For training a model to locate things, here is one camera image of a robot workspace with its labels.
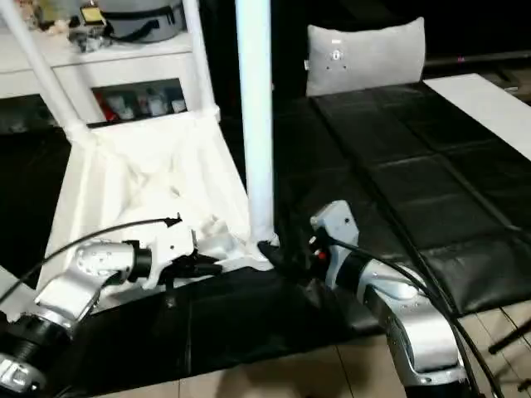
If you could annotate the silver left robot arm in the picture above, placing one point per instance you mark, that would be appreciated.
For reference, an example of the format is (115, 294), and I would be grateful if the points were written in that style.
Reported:
(75, 282)

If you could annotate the white flat board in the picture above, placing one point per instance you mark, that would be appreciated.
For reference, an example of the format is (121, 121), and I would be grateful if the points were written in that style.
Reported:
(489, 108)

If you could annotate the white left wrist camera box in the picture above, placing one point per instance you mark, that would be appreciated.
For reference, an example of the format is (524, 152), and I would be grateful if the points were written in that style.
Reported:
(170, 245)

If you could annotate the black metal bar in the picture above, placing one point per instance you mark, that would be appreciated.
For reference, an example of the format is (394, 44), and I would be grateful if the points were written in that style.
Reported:
(510, 336)

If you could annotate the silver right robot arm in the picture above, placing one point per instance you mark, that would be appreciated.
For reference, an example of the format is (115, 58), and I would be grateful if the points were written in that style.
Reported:
(406, 323)

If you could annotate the grey black bag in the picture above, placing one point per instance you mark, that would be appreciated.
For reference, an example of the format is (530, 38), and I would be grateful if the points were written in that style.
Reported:
(133, 21)

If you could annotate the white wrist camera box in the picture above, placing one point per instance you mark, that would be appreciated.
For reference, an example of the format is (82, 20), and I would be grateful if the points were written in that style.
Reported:
(170, 245)
(336, 228)

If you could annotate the white cabinet with glass doors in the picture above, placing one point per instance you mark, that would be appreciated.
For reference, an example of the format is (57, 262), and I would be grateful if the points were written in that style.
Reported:
(124, 70)

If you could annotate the grey pillow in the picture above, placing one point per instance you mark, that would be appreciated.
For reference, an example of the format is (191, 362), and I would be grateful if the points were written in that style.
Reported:
(365, 54)

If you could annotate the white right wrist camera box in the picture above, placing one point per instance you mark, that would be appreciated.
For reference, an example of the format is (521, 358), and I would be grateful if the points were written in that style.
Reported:
(336, 228)

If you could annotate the white plastic table top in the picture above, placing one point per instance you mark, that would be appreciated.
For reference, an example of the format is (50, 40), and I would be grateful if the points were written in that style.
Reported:
(141, 174)

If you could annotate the black work mat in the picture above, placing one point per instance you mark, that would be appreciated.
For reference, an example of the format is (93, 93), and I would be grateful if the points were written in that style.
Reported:
(431, 182)

